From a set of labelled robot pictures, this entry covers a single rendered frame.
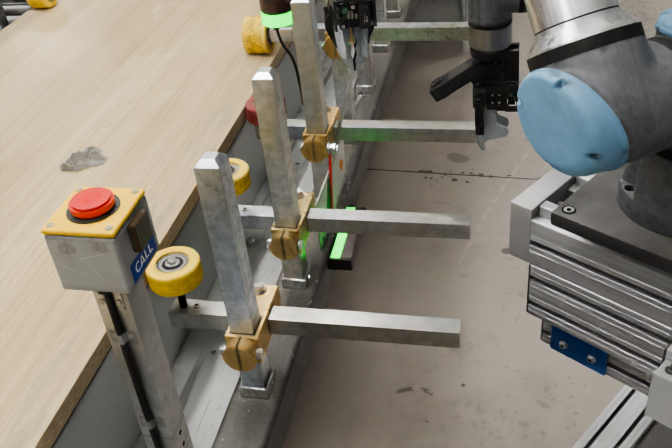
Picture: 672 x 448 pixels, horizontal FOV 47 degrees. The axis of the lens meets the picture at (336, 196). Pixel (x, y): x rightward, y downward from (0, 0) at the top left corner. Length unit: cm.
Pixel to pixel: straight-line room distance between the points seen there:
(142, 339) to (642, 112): 53
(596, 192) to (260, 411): 57
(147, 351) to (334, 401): 136
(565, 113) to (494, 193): 207
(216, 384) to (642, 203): 76
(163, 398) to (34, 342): 31
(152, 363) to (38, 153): 81
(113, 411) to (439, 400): 108
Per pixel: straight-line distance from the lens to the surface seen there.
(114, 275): 72
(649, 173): 94
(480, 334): 229
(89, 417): 119
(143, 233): 72
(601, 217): 97
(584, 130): 77
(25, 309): 118
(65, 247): 73
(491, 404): 212
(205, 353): 143
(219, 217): 101
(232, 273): 106
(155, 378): 84
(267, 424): 119
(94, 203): 72
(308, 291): 138
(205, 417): 133
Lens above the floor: 160
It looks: 34 degrees down
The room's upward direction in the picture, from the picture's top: 6 degrees counter-clockwise
